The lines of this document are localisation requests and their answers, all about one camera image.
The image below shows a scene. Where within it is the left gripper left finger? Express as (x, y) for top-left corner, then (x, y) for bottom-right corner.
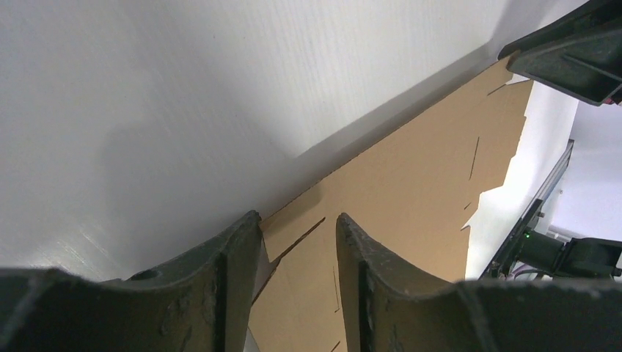
(1, 210), (262, 351)

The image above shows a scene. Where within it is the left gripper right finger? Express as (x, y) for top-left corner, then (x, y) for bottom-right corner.
(336, 213), (621, 351)

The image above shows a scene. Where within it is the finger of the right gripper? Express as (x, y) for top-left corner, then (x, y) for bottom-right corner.
(498, 0), (621, 106)

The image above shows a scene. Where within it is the brown cardboard box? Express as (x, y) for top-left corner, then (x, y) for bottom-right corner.
(249, 61), (533, 351)

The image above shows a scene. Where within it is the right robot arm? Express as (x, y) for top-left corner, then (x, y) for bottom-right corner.
(481, 1), (621, 279)

